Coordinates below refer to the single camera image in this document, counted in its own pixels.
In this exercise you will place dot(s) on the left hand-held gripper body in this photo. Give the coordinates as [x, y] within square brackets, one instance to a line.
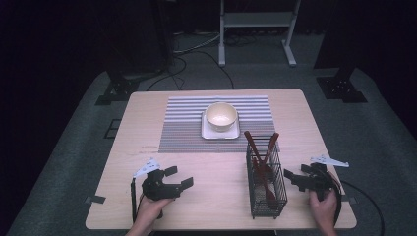
[160, 189]

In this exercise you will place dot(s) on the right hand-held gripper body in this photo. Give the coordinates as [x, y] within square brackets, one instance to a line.
[314, 182]

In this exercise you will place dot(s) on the person's left hand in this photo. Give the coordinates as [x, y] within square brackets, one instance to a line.
[149, 211]

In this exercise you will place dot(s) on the person's right hand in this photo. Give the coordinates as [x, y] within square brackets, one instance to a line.
[324, 209]

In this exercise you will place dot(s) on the dark red chopstick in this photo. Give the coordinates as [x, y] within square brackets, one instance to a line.
[254, 147]
[271, 146]

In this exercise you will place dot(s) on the grey tape piece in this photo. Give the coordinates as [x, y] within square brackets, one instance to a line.
[349, 199]
[95, 199]

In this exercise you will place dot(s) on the striped grey placemat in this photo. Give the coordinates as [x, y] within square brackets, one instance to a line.
[183, 131]

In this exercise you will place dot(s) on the white square plate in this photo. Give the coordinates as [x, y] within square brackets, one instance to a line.
[209, 133]

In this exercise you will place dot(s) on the cream bowl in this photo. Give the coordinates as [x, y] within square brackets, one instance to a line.
[221, 115]

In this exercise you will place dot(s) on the black stand base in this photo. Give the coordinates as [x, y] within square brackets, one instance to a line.
[118, 90]
[341, 88]

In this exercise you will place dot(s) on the white metal stand frame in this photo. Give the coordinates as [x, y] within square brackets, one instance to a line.
[259, 19]

